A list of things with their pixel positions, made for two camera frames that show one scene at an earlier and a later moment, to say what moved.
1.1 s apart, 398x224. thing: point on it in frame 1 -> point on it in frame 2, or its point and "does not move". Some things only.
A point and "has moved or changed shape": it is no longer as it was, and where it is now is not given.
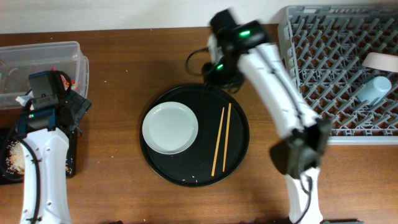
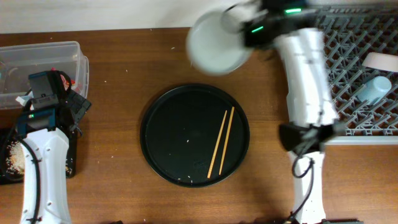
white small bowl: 381,61 does not move
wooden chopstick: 217,142 has moved or changed shape
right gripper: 211,66 -> 249,40
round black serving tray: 221,141 does not move
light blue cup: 375,91 does not move
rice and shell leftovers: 15,158 does not move
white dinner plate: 170,127 -> 214,50
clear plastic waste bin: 18,61 does not move
